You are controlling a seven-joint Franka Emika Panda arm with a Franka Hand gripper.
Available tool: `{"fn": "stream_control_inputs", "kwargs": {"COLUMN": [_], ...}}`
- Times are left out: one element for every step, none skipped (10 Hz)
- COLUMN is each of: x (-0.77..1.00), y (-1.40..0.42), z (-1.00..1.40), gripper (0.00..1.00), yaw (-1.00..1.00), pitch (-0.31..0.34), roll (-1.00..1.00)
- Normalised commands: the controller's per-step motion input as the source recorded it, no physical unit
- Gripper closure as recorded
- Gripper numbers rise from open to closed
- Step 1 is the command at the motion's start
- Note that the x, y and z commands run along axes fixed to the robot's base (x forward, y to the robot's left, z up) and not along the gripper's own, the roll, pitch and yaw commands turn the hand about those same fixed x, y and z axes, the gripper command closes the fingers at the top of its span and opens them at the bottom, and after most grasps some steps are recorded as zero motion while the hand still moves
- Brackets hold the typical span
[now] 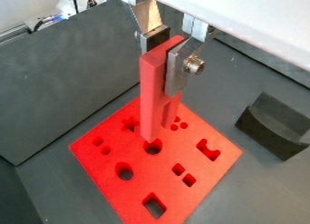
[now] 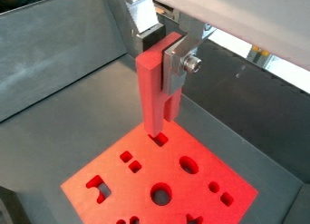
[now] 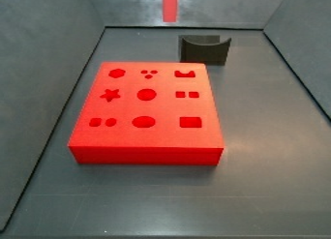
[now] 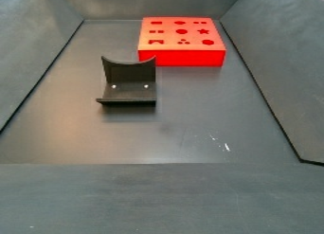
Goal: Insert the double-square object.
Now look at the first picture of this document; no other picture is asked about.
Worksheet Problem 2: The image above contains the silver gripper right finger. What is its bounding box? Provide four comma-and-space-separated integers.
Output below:
164, 15, 212, 97

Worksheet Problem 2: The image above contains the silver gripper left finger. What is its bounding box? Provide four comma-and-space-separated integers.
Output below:
131, 0, 171, 54

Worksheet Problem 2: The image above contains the red double-square peg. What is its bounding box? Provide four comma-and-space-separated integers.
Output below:
139, 35, 184, 142

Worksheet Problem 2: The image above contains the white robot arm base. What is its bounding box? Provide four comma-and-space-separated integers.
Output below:
25, 0, 107, 33

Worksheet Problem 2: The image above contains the red shape-sorting block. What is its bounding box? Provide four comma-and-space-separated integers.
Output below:
71, 100, 242, 224

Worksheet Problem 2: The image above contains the black cable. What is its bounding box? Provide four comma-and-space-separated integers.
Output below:
32, 17, 56, 34

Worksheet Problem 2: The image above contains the black curved holder bracket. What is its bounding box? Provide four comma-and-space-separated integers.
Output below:
235, 93, 310, 161

